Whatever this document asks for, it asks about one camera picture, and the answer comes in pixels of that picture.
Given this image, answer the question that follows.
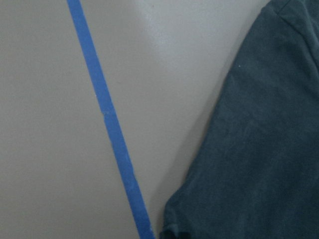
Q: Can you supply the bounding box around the brown paper table cover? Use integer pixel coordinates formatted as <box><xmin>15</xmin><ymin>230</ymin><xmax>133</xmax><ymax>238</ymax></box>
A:
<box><xmin>0</xmin><ymin>0</ymin><xmax>271</xmax><ymax>239</ymax></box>

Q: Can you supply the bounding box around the black printed t-shirt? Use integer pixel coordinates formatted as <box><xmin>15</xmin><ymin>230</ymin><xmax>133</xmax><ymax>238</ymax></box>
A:
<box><xmin>160</xmin><ymin>0</ymin><xmax>319</xmax><ymax>239</ymax></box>

